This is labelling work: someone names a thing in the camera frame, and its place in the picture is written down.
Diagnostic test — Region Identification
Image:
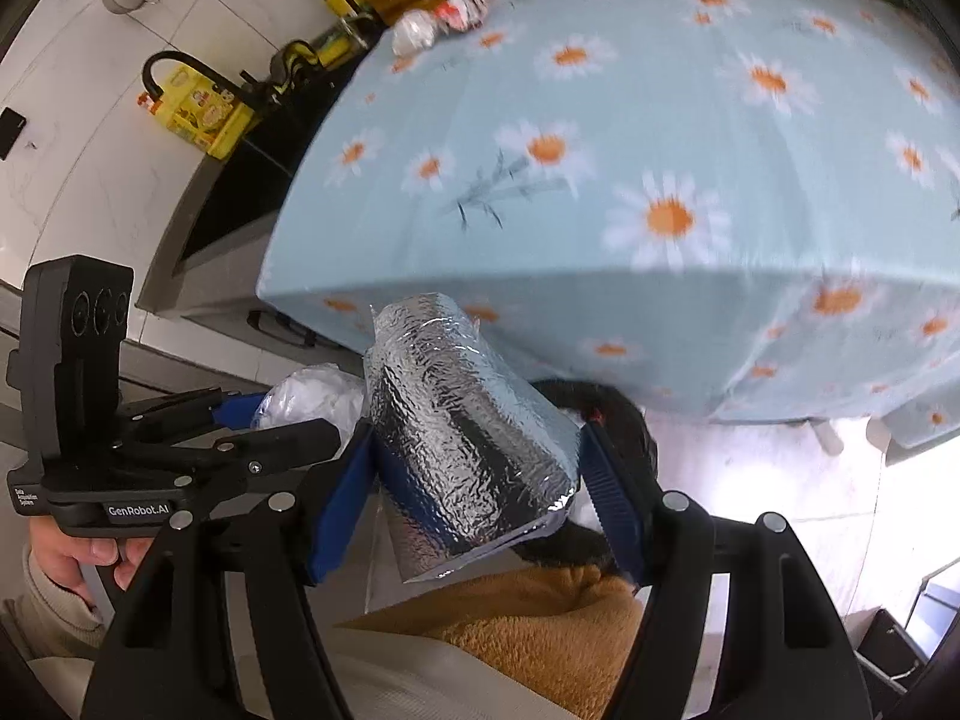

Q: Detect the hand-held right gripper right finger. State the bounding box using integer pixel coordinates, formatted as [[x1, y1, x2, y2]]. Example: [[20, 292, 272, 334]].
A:
[[577, 424, 875, 720]]

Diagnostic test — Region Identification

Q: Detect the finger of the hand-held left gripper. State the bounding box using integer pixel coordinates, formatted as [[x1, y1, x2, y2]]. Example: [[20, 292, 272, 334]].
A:
[[124, 418, 342, 488], [116, 386, 260, 441]]

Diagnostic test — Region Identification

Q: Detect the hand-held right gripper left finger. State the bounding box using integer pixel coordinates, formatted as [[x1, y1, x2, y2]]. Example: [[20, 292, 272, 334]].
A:
[[79, 420, 376, 720]]

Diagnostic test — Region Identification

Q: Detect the white plastic packet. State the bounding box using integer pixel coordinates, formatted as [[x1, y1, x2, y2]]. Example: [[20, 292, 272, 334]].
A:
[[255, 364, 368, 458]]

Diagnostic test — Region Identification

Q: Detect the black trash bin bag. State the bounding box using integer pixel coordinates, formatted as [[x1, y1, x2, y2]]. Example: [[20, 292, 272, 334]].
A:
[[525, 379, 661, 586]]

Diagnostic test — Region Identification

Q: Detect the silver foil bag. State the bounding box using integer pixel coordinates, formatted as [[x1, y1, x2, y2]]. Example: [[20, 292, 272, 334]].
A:
[[362, 291, 582, 586]]

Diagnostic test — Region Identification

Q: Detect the person's left forearm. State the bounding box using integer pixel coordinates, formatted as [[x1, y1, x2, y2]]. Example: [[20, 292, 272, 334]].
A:
[[0, 547, 106, 713]]

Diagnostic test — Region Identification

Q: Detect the person's left hand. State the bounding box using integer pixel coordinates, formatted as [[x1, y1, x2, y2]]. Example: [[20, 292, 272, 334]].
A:
[[30, 521, 155, 608]]

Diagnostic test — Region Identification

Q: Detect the orange fleece garment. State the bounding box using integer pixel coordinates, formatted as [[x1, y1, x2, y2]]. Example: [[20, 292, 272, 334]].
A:
[[337, 562, 646, 720]]

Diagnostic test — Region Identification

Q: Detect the black sink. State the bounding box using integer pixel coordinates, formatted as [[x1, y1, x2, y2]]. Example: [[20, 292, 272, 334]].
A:
[[172, 135, 301, 275]]

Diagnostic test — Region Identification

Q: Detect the yellow detergent bottle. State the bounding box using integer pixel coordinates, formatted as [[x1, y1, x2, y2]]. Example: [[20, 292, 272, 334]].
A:
[[154, 64, 256, 160]]

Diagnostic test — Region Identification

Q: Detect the dark box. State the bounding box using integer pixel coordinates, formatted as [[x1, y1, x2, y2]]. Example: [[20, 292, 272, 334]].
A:
[[855, 607, 931, 691]]

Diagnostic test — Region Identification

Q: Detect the black faucet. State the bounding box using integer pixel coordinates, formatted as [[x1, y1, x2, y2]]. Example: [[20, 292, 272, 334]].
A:
[[142, 51, 260, 110]]

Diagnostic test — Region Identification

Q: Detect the blue daisy print tablecloth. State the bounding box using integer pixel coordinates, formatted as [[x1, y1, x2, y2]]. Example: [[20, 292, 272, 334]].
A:
[[255, 0, 960, 451]]

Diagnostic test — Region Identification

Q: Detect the white crumpled plastic wrap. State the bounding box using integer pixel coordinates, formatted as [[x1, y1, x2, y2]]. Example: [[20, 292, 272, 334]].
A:
[[390, 9, 440, 57]]

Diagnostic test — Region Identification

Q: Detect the red and white wrapper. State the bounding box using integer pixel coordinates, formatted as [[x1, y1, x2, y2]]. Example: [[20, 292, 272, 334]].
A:
[[439, 0, 488, 32]]

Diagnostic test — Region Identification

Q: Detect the black cabinet handle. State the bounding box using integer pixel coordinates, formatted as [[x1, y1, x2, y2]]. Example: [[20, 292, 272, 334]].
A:
[[247, 309, 316, 350]]

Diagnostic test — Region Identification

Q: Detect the black wall socket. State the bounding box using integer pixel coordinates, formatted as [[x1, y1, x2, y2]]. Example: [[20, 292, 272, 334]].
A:
[[0, 106, 27, 160]]

